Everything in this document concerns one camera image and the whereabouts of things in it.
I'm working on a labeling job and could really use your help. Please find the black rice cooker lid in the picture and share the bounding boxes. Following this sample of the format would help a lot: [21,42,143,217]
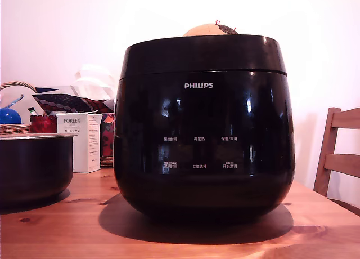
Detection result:
[119,33,288,81]

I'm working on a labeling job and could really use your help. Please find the black Philips rice cooker body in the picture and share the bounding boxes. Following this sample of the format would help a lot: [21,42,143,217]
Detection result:
[113,70,296,226]

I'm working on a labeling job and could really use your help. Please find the red floral tin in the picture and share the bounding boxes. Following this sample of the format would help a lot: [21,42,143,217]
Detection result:
[100,112,115,159]

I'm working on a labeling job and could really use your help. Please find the tan globe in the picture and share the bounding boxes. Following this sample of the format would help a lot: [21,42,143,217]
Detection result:
[182,19,240,37]

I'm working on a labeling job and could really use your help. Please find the white paper bag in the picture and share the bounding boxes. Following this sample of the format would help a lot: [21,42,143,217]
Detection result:
[71,64,116,102]

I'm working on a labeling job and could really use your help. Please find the white Porlex box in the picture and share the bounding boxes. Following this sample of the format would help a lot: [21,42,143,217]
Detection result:
[56,111,104,174]

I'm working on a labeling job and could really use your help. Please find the dark patterned cloth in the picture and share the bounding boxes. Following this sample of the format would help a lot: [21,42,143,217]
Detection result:
[31,92,115,115]

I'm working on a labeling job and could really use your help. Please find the red container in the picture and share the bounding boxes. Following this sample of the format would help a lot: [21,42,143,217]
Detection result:
[29,114,58,134]

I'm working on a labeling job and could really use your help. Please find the black inner cooking pot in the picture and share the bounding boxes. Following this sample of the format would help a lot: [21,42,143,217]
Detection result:
[0,132,75,209]

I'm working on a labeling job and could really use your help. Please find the white pouch with blue stripe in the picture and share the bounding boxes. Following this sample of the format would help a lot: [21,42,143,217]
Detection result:
[0,86,46,117]

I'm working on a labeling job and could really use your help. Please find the wooden chair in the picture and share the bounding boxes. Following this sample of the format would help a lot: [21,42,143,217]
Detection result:
[313,106,360,209]

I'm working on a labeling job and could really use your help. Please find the wicker basket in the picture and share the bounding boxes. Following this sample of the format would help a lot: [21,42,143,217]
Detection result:
[0,81,38,136]

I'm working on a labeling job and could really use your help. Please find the blue ball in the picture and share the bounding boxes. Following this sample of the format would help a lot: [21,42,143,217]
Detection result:
[0,107,23,126]

